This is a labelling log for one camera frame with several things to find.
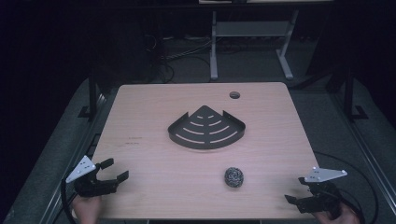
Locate aluminium frame rail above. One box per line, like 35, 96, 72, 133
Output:
329, 92, 396, 217
39, 92, 107, 224

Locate person's right hand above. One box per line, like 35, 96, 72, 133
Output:
312, 203, 361, 224

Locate black upright post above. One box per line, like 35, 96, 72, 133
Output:
78, 69, 101, 119
343, 67, 370, 123

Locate person's left hand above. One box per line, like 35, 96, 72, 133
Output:
72, 195, 103, 224

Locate black metal corner shelf rack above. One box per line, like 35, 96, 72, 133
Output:
167, 105, 247, 151

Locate bundle of floor cables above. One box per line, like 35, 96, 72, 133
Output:
142, 33, 219, 84

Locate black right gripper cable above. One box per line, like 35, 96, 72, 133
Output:
312, 150, 379, 224

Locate grey metal stand frame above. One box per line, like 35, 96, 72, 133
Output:
209, 8, 301, 81

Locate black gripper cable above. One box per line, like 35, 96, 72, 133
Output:
60, 178, 78, 224
312, 150, 379, 224

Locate steel wool scrubber ball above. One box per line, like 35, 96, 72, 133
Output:
224, 166, 245, 189

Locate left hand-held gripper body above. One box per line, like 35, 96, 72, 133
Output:
65, 155, 120, 198

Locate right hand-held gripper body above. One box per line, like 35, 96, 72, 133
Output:
296, 166, 348, 216

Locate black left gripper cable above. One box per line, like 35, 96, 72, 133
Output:
60, 178, 78, 224

